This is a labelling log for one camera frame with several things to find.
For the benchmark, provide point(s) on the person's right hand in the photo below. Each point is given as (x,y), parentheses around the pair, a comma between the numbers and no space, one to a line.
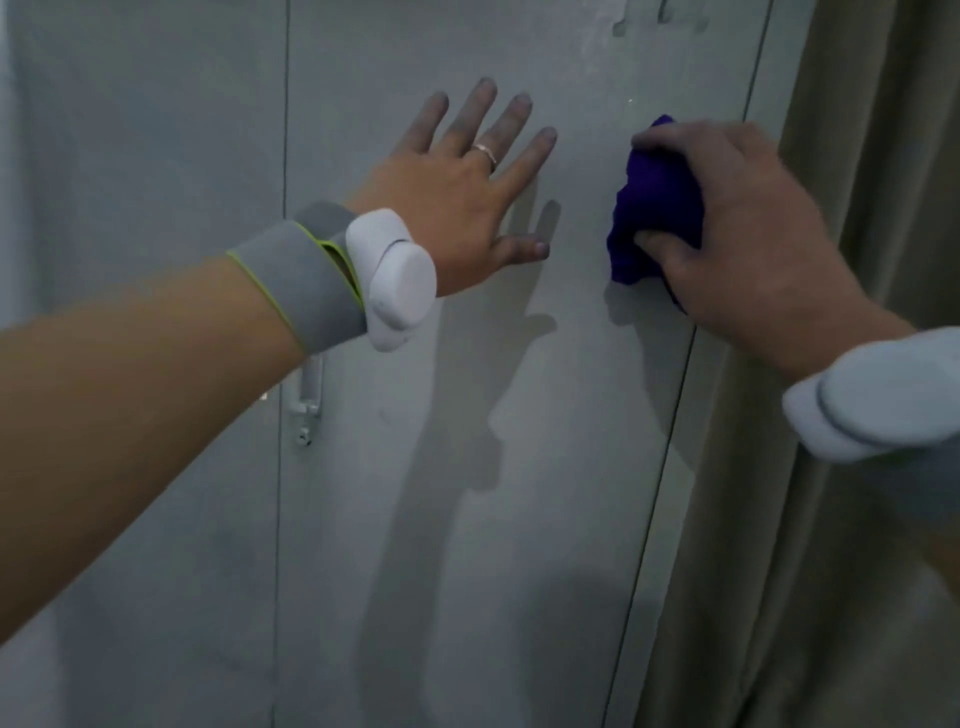
(757,247)

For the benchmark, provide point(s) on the person's left hand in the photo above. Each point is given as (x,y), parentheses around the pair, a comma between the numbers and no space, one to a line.
(450,202)

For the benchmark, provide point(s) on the purple cleaning cloth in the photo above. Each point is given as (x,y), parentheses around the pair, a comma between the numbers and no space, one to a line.
(652,210)

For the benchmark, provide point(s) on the grey metal cabinet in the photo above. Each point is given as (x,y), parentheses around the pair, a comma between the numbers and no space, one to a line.
(487,450)

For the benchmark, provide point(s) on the person's left forearm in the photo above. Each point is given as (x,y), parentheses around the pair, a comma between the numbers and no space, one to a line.
(127,427)

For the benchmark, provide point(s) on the white left wrist tracker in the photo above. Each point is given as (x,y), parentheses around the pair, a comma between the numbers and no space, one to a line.
(394,281)

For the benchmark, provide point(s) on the white wrist tracker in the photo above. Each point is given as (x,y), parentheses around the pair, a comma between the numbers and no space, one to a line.
(877,397)
(394,281)

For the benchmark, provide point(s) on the grey left wristband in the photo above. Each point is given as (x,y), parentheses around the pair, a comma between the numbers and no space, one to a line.
(300,277)

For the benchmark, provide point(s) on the grey wristband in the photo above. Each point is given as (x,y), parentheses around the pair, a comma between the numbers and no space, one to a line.
(915,487)
(300,277)

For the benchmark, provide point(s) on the white right wrist tracker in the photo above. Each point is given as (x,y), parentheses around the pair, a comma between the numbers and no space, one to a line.
(877,397)

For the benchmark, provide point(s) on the grey right wristband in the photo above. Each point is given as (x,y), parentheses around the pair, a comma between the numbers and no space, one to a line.
(915,487)

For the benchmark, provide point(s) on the olive curtain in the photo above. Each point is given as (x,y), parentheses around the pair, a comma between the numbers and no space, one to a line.
(840,525)

